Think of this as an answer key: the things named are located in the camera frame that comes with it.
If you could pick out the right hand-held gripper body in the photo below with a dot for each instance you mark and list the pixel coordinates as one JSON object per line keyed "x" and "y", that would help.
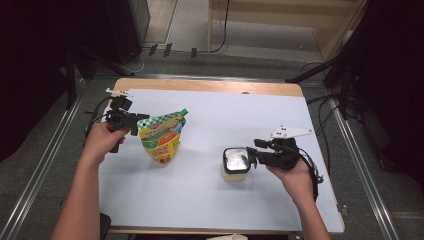
{"x": 281, "y": 155}

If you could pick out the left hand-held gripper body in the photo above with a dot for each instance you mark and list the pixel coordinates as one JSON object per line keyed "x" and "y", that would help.
{"x": 120, "y": 116}

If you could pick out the yellow spout pouch green cap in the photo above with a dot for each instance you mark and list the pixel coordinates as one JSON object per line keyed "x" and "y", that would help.
{"x": 161, "y": 140}

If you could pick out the person's left hand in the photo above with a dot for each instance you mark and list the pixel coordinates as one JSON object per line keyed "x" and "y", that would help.
{"x": 100, "y": 141}

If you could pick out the person's right hand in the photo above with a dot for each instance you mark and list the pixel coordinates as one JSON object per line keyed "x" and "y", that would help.
{"x": 296, "y": 183}

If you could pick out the black metal stand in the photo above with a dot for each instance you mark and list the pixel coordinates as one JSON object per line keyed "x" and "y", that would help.
{"x": 70, "y": 83}

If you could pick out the small black block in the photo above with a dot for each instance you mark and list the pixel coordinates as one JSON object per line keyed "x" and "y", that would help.
{"x": 153, "y": 49}
{"x": 167, "y": 49}
{"x": 194, "y": 52}

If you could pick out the black cabinet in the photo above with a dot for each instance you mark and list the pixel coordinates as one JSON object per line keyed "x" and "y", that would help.
{"x": 126, "y": 30}

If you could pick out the black seat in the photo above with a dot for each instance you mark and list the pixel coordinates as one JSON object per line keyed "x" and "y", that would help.
{"x": 105, "y": 226}

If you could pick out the dark curtain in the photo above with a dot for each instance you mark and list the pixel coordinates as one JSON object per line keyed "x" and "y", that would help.
{"x": 393, "y": 83}
{"x": 26, "y": 66}

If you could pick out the metal floor rail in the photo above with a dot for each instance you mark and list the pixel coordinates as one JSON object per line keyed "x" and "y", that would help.
{"x": 360, "y": 166}
{"x": 40, "y": 170}
{"x": 200, "y": 76}

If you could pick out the light wooden frame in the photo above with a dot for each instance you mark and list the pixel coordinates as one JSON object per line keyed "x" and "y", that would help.
{"x": 209, "y": 26}

